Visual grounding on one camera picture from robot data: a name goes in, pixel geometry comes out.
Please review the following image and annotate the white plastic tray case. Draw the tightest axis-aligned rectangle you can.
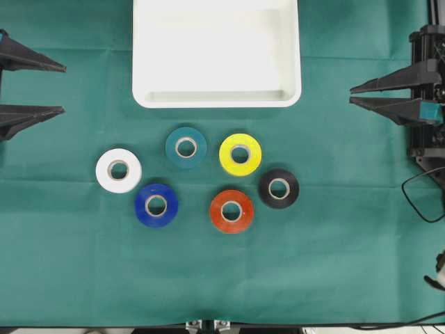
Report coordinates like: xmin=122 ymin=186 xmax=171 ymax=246
xmin=132 ymin=1 xmax=302 ymax=109

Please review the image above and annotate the white black object at edge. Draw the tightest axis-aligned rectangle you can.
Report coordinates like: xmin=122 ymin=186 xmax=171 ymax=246
xmin=423 ymin=252 xmax=444 ymax=291

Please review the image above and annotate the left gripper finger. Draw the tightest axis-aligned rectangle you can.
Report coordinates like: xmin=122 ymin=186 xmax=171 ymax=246
xmin=1 ymin=104 xmax=65 ymax=141
xmin=1 ymin=29 xmax=66 ymax=72

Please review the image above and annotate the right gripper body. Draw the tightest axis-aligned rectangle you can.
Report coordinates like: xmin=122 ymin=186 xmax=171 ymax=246
xmin=409 ymin=24 xmax=444 ymax=160

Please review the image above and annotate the green table cloth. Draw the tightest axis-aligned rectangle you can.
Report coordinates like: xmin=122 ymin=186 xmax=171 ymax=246
xmin=1 ymin=1 xmax=444 ymax=327

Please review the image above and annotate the red tape roll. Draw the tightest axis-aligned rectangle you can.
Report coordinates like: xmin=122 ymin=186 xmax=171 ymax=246
xmin=209 ymin=190 xmax=254 ymax=234

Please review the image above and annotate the black tape roll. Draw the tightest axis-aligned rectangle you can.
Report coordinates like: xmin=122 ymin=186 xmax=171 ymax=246
xmin=259 ymin=168 xmax=300 ymax=209

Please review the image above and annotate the yellow tape roll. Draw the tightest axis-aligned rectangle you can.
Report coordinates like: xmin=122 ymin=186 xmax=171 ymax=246
xmin=219 ymin=134 xmax=262 ymax=177

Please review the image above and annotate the green tape roll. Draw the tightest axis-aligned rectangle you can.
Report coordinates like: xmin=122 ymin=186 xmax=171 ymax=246
xmin=165 ymin=127 xmax=207 ymax=169

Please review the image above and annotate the blue tape roll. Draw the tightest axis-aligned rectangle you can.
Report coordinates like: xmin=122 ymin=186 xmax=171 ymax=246
xmin=134 ymin=184 xmax=179 ymax=228

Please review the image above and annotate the metal bracket at table edge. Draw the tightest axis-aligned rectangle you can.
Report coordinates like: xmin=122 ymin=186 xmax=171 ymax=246
xmin=186 ymin=319 xmax=231 ymax=334

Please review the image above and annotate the white tape roll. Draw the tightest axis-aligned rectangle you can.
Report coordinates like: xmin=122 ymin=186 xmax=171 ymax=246
xmin=95 ymin=148 xmax=143 ymax=193

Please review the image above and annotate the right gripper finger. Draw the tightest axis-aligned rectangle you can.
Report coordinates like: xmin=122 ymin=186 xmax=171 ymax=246
xmin=350 ymin=61 xmax=435 ymax=93
xmin=350 ymin=97 xmax=442 ymax=126

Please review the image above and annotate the black right camera cable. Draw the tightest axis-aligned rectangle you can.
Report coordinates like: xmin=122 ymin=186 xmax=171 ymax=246
xmin=401 ymin=166 xmax=445 ymax=223

